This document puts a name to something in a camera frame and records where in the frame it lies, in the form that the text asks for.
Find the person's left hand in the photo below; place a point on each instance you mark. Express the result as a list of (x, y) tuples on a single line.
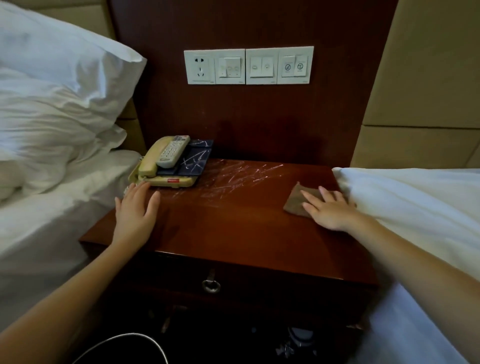
[(133, 221)]

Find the person's right hand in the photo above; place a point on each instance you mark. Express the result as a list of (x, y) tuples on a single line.
[(330, 213)]

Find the brown cleaning cloth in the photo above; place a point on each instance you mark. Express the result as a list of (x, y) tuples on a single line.
[(296, 204)]

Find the white remote control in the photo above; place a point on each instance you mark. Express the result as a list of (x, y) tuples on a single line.
[(172, 150)]

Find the dark blue scribbled pouch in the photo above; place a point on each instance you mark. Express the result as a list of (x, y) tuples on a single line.
[(195, 157)]

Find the person's right forearm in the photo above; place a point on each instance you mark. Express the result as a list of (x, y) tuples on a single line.
[(423, 273)]

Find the person's left forearm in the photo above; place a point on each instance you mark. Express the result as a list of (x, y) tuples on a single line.
[(56, 303)]

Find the white bed cover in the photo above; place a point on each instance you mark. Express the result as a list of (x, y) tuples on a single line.
[(412, 202)]

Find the white bed sheet mattress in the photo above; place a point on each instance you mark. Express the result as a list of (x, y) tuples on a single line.
[(45, 225)]

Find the dark wooden nightstand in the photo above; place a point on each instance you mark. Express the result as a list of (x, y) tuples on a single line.
[(232, 232)]

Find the crumpled white pillow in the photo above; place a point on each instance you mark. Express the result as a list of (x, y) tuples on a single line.
[(45, 150)]

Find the black metal-rimmed trash bin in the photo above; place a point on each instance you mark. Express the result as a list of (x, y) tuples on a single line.
[(123, 337)]

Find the beige padded headboard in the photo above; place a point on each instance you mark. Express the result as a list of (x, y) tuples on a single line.
[(423, 93)]

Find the white pillow left bed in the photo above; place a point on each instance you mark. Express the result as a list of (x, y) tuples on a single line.
[(97, 22)]

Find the white four-button switch panel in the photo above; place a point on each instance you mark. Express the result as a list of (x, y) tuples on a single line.
[(281, 65)]

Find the white socket and switch panel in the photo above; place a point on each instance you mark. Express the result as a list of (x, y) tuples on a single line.
[(200, 67)]

